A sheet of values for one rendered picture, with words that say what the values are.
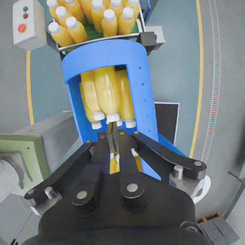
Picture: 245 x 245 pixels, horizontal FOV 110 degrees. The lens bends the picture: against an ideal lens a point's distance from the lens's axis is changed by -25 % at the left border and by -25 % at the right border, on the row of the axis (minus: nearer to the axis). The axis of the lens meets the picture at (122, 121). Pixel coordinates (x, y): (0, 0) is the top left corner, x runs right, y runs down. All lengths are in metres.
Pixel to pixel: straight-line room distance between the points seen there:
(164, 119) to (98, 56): 1.33
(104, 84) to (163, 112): 1.23
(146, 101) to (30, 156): 0.56
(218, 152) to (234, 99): 1.01
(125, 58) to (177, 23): 1.80
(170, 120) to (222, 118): 1.15
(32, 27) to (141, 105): 0.49
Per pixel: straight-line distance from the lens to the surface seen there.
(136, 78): 0.30
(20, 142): 0.65
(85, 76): 0.39
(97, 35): 0.69
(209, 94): 2.11
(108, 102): 0.32
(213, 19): 2.58
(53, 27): 0.53
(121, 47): 0.30
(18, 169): 0.68
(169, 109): 1.53
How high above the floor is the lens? 1.50
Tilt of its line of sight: 77 degrees down
